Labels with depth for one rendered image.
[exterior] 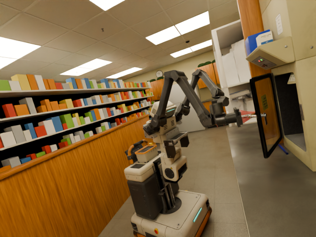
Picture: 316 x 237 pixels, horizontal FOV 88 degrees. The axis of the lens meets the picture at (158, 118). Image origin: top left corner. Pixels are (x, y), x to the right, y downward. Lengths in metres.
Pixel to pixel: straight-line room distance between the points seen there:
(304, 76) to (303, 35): 0.15
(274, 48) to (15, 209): 2.00
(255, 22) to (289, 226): 1.03
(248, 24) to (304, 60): 0.48
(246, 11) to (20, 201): 2.15
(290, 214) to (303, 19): 0.70
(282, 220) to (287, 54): 0.60
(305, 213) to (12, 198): 1.83
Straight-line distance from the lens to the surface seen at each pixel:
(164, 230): 1.75
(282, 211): 0.74
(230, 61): 2.23
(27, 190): 1.89
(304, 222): 0.72
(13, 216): 1.87
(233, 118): 0.96
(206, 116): 0.99
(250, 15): 1.27
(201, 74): 1.55
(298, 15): 0.90
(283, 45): 0.87
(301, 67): 0.88
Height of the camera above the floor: 1.39
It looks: 6 degrees down
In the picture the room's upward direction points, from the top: 14 degrees counter-clockwise
